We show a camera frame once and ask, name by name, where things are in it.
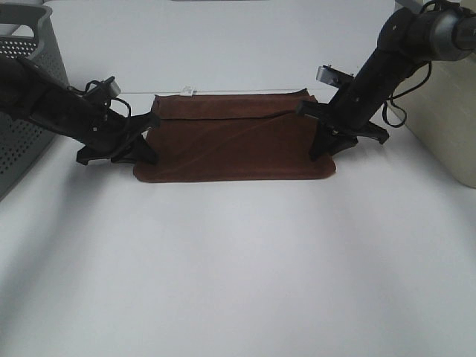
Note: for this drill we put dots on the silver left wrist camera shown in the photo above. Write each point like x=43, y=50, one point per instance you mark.
x=110, y=87

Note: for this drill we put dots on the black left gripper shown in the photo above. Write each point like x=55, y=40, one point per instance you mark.
x=119, y=139

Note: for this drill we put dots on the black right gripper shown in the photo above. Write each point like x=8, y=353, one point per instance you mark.
x=336, y=134

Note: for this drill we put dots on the grey perforated laundry basket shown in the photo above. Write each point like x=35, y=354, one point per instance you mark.
x=22, y=141

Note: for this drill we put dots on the brown towel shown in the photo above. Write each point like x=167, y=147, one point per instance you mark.
x=233, y=137

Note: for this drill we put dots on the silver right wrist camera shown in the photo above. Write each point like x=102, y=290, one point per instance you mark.
x=328, y=76

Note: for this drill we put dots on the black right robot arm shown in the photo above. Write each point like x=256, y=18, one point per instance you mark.
x=373, y=88

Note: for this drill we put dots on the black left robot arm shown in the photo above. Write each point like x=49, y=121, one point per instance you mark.
x=68, y=111

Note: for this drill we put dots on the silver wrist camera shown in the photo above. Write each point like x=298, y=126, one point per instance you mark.
x=110, y=87
x=328, y=76

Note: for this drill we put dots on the beige storage bin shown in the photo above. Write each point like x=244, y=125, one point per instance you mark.
x=441, y=110

